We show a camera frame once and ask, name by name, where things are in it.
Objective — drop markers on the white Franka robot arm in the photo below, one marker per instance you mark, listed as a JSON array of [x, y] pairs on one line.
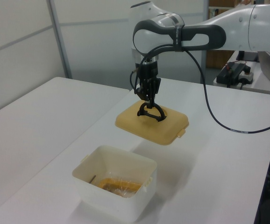
[[149, 38]]

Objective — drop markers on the black monitor stand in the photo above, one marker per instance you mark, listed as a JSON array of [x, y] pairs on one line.
[[244, 56]]

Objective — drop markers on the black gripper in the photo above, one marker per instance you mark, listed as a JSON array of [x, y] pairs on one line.
[[147, 71]]

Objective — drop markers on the white plastic tool case box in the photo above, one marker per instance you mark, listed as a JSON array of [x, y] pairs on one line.
[[116, 205]]

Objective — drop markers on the black power unit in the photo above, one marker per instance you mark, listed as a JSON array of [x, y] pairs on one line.
[[228, 73]]

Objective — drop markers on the orange tray in plastic wrap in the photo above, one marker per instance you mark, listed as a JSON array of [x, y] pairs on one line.
[[125, 184]]

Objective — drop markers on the grey partition post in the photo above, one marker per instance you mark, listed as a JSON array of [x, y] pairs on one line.
[[60, 39]]

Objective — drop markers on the grey emergency stop button box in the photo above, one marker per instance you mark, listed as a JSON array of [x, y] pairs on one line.
[[247, 75]]

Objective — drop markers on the cardboard box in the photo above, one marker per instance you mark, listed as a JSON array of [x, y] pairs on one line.
[[219, 59]]

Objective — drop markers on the small dark tool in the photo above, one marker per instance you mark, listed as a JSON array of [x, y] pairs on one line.
[[92, 180]]

